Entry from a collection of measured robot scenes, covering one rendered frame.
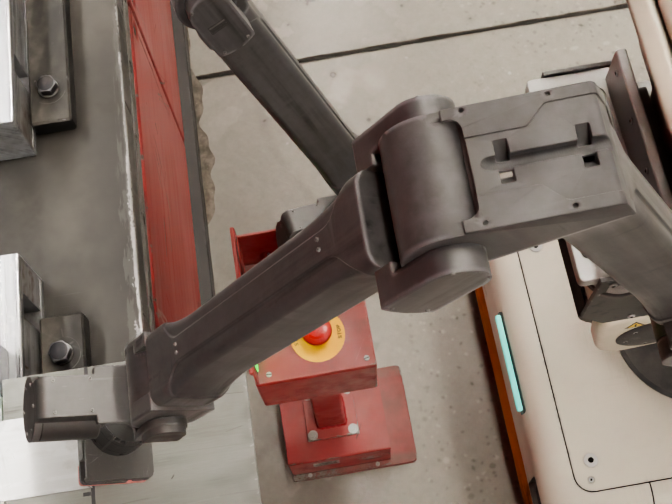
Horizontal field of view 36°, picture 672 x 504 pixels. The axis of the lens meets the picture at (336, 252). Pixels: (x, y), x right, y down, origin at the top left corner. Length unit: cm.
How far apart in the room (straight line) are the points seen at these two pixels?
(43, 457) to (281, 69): 47
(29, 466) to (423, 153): 70
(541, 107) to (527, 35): 192
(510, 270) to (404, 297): 136
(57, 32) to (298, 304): 88
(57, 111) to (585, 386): 102
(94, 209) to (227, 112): 107
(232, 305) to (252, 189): 159
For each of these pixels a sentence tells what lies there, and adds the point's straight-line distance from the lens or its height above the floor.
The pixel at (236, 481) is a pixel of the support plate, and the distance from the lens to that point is 111.
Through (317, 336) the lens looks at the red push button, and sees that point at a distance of 133.
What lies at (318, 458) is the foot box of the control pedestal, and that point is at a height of 12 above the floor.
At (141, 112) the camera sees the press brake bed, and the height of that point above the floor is 75.
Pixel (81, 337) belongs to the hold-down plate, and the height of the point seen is 90.
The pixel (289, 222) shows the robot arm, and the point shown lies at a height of 94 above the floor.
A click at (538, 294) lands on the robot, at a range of 193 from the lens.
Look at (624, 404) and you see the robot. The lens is 190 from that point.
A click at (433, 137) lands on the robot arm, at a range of 58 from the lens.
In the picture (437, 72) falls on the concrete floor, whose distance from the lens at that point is 244.
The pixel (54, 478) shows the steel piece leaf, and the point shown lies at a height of 100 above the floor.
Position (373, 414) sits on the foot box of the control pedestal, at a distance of 201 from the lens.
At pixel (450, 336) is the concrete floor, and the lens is 218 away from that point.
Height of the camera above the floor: 209
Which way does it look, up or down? 69 degrees down
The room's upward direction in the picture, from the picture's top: 7 degrees counter-clockwise
